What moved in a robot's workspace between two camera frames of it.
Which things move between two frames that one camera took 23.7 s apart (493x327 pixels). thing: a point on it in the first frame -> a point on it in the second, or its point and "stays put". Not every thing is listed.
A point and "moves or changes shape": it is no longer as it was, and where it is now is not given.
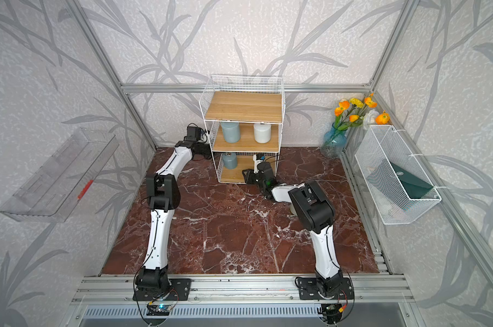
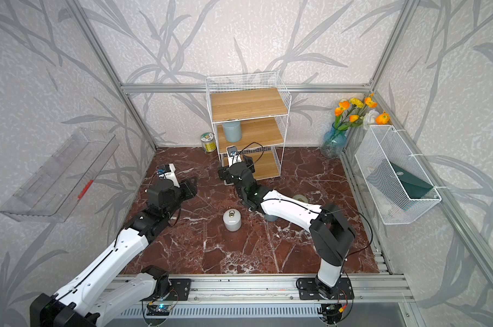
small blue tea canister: x=230 y=160 moves or changes shape
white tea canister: x=263 y=133 -> x=232 y=219
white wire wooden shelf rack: x=246 y=114 stays put
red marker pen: x=85 y=189 stays put
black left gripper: x=208 y=157 -> x=188 y=189
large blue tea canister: x=231 y=131 stays put
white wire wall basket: x=399 y=187 stays put
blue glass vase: x=334 y=142 stays put
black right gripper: x=248 y=176 -> x=224 y=173
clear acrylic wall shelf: x=50 y=193 stays put
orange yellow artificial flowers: x=353 y=113 stays put
